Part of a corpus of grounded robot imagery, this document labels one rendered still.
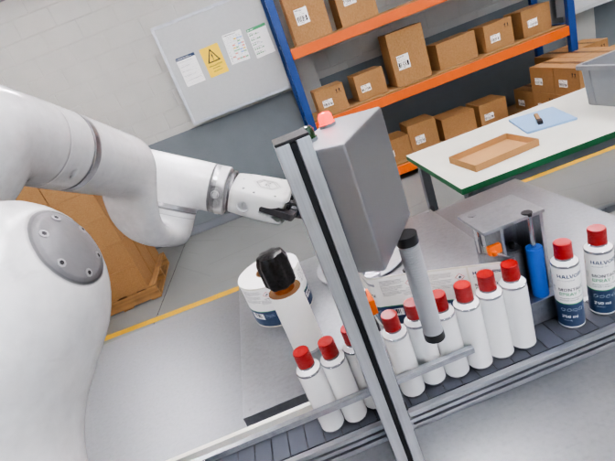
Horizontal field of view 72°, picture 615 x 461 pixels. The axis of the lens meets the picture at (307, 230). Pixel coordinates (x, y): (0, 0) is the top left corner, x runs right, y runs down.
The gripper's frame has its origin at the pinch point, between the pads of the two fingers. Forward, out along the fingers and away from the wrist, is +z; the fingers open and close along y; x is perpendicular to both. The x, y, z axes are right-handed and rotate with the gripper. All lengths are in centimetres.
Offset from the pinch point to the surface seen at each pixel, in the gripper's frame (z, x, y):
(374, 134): 4.9, -16.5, -7.2
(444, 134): 134, 50, 385
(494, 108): 178, 15, 396
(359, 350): 10.1, 13.3, -18.0
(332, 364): 9.5, 28.3, -6.0
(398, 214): 11.9, -5.4, -7.2
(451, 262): 45, 26, 44
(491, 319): 39.5, 16.3, 2.6
